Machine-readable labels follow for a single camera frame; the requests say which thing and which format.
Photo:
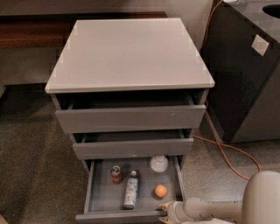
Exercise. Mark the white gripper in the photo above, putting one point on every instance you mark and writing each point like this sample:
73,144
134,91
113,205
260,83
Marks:
174,210

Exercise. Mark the orange fruit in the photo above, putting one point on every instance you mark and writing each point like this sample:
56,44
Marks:
160,191

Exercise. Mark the grey middle drawer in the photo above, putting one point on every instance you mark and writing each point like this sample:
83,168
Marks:
132,144

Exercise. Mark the white label sticker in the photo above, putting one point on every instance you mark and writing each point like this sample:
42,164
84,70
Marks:
260,45

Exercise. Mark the dark wooden bench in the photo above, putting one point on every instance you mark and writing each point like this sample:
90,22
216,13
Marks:
52,30

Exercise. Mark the grey drawer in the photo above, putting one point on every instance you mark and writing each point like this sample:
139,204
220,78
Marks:
132,144
131,119
104,201

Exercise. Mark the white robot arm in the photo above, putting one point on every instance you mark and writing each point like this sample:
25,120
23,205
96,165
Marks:
260,204

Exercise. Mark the grey bottom drawer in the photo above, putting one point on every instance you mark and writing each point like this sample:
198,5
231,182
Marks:
104,201

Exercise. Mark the grey top drawer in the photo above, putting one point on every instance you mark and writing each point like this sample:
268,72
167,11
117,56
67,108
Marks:
131,119

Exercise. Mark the clear plastic water bottle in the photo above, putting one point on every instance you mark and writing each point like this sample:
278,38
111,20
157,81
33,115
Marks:
131,191

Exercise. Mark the grey drawer cabinet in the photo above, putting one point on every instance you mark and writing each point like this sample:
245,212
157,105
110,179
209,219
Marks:
126,63

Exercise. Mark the black bin cabinet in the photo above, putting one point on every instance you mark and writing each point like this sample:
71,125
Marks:
245,101

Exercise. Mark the white ceramic bowl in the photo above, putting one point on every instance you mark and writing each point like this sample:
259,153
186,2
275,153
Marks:
159,163

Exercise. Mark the red soda can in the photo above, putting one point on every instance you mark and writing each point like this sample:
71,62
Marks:
116,174

